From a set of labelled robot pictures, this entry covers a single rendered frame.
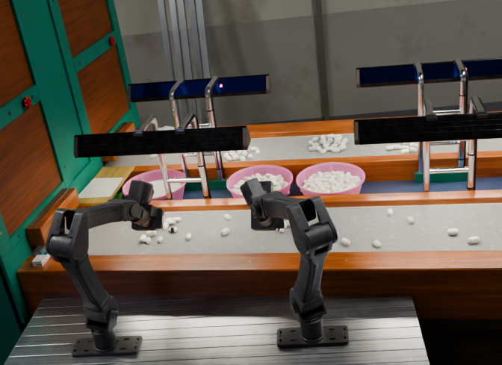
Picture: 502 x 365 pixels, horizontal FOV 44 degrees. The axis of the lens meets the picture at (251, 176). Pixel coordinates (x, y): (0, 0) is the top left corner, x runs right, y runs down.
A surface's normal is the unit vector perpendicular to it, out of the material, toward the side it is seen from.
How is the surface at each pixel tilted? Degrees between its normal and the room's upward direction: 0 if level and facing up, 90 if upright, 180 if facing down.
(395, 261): 0
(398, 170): 90
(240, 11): 90
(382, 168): 90
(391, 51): 90
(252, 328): 0
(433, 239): 0
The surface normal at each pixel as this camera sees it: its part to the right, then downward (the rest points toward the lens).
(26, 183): 0.98, -0.04
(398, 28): -0.07, 0.44
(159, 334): -0.12, -0.89
